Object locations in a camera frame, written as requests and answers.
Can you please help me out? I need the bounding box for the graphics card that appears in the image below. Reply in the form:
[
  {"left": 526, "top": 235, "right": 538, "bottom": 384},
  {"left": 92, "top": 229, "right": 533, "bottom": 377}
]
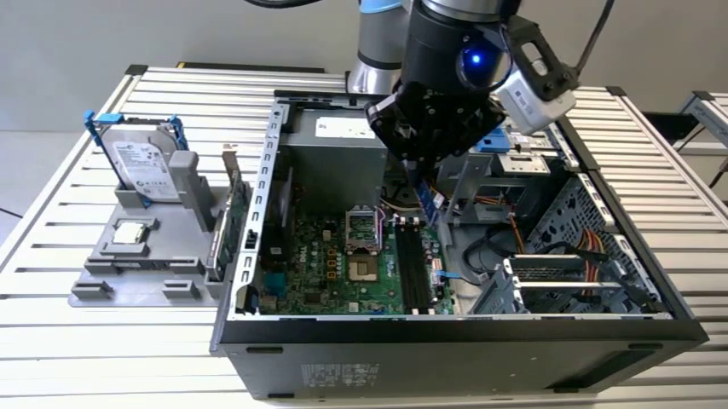
[{"left": 203, "top": 142, "right": 255, "bottom": 282}]

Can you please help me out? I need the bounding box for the perforated metal disk bay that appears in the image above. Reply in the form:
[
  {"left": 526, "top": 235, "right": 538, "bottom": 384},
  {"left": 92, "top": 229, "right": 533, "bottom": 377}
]
[{"left": 521, "top": 172, "right": 668, "bottom": 317}]

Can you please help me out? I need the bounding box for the metal socket cover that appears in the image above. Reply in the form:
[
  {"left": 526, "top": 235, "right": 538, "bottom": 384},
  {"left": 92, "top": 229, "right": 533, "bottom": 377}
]
[{"left": 345, "top": 205, "right": 381, "bottom": 253}]

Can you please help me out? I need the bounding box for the blue plastic bay latch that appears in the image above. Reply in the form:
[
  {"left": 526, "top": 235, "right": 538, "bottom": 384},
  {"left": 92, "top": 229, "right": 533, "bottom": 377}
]
[{"left": 474, "top": 130, "right": 509, "bottom": 153}]

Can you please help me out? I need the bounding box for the black RAM slot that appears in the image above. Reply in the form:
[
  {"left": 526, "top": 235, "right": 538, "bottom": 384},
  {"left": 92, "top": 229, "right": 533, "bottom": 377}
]
[
  {"left": 411, "top": 217, "right": 430, "bottom": 316},
  {"left": 394, "top": 217, "right": 414, "bottom": 316},
  {"left": 403, "top": 217, "right": 421, "bottom": 316},
  {"left": 421, "top": 225, "right": 440, "bottom": 316}
]

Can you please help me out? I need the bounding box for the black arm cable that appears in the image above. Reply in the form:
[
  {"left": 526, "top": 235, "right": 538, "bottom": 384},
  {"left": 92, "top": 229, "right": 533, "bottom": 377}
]
[{"left": 243, "top": 0, "right": 326, "bottom": 9}]

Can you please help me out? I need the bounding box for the CPU socket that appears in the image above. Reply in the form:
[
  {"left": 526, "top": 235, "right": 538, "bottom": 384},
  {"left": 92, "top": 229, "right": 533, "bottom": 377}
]
[{"left": 346, "top": 254, "right": 381, "bottom": 283}]

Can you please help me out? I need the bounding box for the open black PC case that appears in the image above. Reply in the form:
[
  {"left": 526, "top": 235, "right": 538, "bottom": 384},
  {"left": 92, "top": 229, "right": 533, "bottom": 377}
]
[{"left": 208, "top": 88, "right": 711, "bottom": 401}]

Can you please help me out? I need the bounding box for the silver CPU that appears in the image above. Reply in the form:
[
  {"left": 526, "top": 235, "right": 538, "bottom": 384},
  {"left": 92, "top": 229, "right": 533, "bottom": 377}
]
[{"left": 111, "top": 221, "right": 152, "bottom": 246}]

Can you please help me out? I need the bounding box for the thin metal locking lever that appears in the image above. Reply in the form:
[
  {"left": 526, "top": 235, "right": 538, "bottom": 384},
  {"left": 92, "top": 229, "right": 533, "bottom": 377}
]
[{"left": 374, "top": 206, "right": 391, "bottom": 256}]

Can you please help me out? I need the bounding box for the red yellow wire bundle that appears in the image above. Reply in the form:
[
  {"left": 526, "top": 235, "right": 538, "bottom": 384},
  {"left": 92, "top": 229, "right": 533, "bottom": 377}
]
[{"left": 574, "top": 228, "right": 609, "bottom": 302}]

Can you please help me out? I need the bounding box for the metal slat side table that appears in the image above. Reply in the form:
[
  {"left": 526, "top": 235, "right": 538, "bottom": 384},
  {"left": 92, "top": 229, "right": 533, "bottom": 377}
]
[{"left": 673, "top": 89, "right": 728, "bottom": 188}]

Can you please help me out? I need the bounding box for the grey disk bay frame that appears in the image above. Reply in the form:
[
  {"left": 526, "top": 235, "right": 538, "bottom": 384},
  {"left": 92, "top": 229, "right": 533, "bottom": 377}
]
[{"left": 472, "top": 253, "right": 627, "bottom": 316}]

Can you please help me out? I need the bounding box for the black looped cable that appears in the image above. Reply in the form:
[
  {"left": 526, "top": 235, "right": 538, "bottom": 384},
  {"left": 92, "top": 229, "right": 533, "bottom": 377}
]
[{"left": 464, "top": 232, "right": 513, "bottom": 285}]

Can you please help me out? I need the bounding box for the grey plastic parts rack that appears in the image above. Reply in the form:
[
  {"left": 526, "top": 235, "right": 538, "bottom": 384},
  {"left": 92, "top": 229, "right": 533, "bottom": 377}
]
[{"left": 67, "top": 149, "right": 240, "bottom": 308}]

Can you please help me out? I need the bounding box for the black round fan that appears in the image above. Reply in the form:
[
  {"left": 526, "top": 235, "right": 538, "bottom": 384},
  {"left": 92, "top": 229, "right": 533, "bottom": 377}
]
[{"left": 391, "top": 181, "right": 422, "bottom": 210}]

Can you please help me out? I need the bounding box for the grey metal drive bay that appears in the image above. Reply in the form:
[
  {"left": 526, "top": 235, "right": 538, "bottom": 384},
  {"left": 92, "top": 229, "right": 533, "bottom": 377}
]
[{"left": 437, "top": 123, "right": 573, "bottom": 225}]

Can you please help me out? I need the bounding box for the black camera cable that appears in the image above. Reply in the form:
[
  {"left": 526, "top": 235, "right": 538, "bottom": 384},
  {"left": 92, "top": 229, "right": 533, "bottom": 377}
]
[{"left": 570, "top": 0, "right": 619, "bottom": 73}]

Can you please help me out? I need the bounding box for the hard disk in blue carrier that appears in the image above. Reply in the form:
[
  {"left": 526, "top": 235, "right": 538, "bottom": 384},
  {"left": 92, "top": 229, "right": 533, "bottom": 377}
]
[{"left": 83, "top": 109, "right": 192, "bottom": 210}]

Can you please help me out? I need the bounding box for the green motherboard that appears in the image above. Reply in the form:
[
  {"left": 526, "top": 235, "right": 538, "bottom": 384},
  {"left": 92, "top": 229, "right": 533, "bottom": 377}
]
[{"left": 253, "top": 212, "right": 461, "bottom": 317}]

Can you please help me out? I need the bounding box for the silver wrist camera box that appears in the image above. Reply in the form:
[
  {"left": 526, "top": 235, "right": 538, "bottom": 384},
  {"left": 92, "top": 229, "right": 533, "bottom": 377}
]
[{"left": 492, "top": 14, "right": 578, "bottom": 135}]

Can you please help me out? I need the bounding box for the thin orange wire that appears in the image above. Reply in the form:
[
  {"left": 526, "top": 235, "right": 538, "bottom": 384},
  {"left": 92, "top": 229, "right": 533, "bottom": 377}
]
[{"left": 509, "top": 212, "right": 528, "bottom": 256}]

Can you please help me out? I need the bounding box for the grey power supply unit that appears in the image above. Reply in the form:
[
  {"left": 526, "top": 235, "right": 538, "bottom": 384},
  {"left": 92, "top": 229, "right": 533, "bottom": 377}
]
[{"left": 278, "top": 108, "right": 394, "bottom": 214}]

